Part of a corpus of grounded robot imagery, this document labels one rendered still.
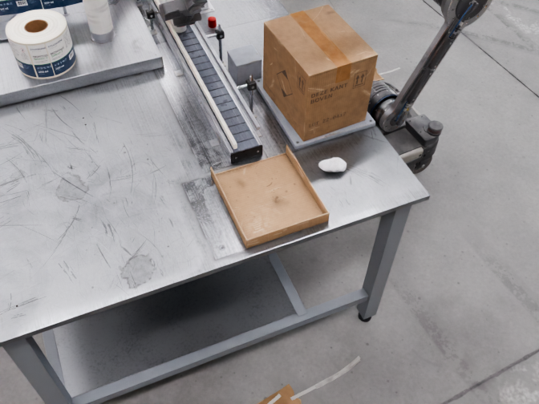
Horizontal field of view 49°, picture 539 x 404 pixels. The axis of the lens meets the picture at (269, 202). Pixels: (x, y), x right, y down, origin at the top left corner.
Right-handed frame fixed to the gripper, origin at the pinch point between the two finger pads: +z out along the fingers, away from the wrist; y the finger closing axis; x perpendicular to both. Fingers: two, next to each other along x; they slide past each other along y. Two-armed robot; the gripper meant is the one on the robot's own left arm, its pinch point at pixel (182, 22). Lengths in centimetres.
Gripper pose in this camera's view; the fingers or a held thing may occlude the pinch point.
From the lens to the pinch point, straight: 230.4
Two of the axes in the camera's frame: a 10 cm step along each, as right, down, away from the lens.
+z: -2.7, 0.4, 9.6
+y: -9.2, 2.9, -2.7
